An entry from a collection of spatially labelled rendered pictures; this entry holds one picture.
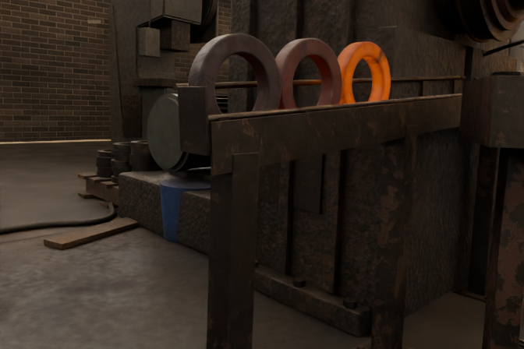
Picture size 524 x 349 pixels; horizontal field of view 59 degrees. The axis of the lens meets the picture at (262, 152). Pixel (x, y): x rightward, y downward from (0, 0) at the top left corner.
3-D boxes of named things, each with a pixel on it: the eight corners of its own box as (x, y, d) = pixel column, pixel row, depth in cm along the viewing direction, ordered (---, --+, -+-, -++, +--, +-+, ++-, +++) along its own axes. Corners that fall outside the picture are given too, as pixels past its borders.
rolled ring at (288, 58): (341, 37, 96) (328, 38, 99) (278, 39, 84) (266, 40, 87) (344, 125, 100) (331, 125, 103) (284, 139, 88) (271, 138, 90)
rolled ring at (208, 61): (278, 33, 84) (266, 33, 86) (194, 33, 72) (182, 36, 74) (284, 133, 87) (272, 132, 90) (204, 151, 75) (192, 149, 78)
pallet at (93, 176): (135, 221, 247) (136, 139, 242) (77, 195, 307) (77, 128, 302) (293, 197, 327) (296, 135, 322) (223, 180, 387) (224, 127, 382)
